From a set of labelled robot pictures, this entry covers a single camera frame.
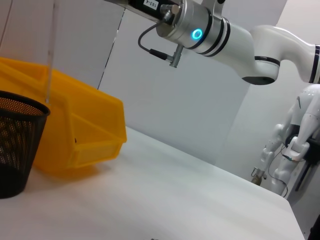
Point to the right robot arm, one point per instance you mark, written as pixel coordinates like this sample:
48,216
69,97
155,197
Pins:
237,42

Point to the white humanoid robot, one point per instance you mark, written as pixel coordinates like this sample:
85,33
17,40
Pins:
307,120

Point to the black mesh pen cup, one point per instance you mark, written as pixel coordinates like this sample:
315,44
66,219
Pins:
15,175

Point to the clear plastic ruler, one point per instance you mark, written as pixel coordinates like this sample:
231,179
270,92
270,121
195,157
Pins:
50,62

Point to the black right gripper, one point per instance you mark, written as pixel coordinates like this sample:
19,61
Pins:
140,7

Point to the yellow plastic storage bin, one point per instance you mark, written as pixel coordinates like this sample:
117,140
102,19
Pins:
95,120

